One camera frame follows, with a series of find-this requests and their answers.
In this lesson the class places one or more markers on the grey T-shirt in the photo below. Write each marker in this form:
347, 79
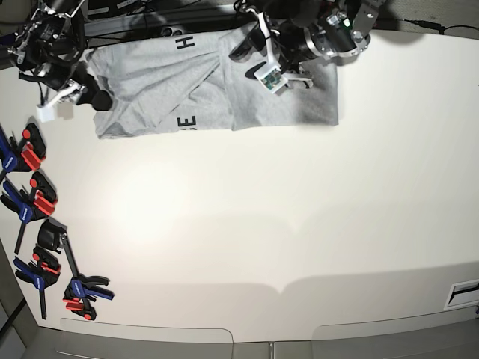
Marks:
189, 82

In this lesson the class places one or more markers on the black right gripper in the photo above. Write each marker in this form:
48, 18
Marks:
73, 83

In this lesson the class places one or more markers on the blue red bar clamp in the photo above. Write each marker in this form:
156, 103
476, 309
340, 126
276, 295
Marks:
36, 205
25, 155
82, 290
42, 272

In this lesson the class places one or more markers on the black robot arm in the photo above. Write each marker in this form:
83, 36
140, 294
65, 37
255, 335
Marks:
341, 28
48, 51

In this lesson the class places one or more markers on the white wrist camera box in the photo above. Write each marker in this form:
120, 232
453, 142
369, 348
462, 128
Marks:
46, 113
270, 76

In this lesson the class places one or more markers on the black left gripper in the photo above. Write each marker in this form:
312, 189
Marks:
287, 44

